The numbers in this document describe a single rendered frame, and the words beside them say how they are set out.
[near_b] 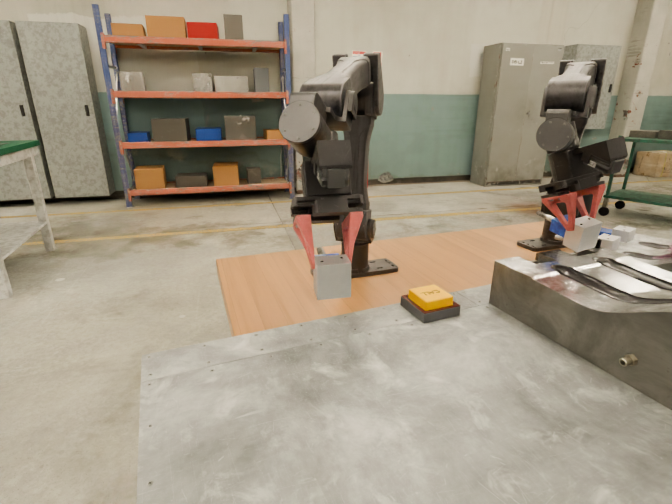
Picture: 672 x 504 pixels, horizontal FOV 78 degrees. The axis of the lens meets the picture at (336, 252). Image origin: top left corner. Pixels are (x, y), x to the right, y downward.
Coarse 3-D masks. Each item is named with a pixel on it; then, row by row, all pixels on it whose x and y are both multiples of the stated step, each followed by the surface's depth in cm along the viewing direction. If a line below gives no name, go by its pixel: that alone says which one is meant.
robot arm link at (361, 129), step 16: (368, 96) 83; (368, 112) 83; (352, 128) 85; (368, 128) 85; (352, 144) 86; (368, 144) 88; (352, 160) 86; (352, 176) 87; (352, 192) 87; (368, 208) 90; (336, 224) 89
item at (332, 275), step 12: (324, 252) 68; (324, 264) 58; (336, 264) 58; (348, 264) 58; (324, 276) 58; (336, 276) 58; (348, 276) 59; (324, 288) 59; (336, 288) 59; (348, 288) 59
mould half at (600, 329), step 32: (576, 256) 80; (608, 256) 80; (512, 288) 75; (544, 288) 68; (576, 288) 67; (640, 288) 68; (544, 320) 69; (576, 320) 64; (608, 320) 59; (640, 320) 55; (576, 352) 64; (608, 352) 59; (640, 352) 55; (640, 384) 56
